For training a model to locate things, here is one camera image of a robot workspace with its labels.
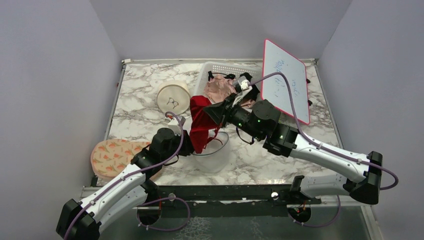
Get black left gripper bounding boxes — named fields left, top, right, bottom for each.
left=161, top=129, right=200, bottom=162

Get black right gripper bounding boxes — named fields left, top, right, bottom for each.
left=203, top=93, right=263, bottom=141

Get red satin bra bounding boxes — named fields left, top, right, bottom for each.
left=189, top=95, right=223, bottom=154

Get peach lace bra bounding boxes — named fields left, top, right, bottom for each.
left=203, top=74, right=236, bottom=103

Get white mesh laundry bag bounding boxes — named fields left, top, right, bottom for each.
left=186, top=128, right=231, bottom=174

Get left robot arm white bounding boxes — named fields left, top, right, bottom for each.
left=55, top=127, right=194, bottom=240

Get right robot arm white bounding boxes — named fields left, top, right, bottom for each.
left=202, top=94, right=383, bottom=205

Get white plastic laundry basket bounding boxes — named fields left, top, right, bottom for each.
left=192, top=61, right=262, bottom=99

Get beige round laundry bag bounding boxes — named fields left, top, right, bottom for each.
left=156, top=80, right=191, bottom=115

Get floral flat laundry bag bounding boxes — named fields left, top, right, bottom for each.
left=90, top=138, right=150, bottom=181

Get peach satin garment in basket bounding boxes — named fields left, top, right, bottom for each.
left=239, top=99, right=256, bottom=109

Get black garment in basket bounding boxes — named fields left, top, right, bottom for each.
left=233, top=72, right=260, bottom=105

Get pink-framed whiteboard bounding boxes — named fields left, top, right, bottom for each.
left=260, top=39, right=310, bottom=125

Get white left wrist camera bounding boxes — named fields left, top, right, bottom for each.
left=167, top=115, right=186, bottom=136

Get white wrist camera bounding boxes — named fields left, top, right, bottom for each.
left=232, top=79, right=253, bottom=107
left=167, top=115, right=186, bottom=136

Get pink bra black straps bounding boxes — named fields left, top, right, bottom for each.
left=207, top=71, right=237, bottom=84

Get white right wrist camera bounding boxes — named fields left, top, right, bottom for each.
left=232, top=79, right=253, bottom=107

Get black mounting rail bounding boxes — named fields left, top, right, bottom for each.
left=89, top=177, right=322, bottom=220

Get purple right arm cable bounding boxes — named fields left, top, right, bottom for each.
left=250, top=71, right=399, bottom=191

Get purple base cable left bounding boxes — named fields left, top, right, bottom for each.
left=134, top=197, right=191, bottom=232

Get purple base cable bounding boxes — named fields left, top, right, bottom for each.
left=134, top=197, right=191, bottom=232
left=287, top=195, right=342, bottom=229

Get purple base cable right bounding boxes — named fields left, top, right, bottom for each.
left=287, top=195, right=342, bottom=229

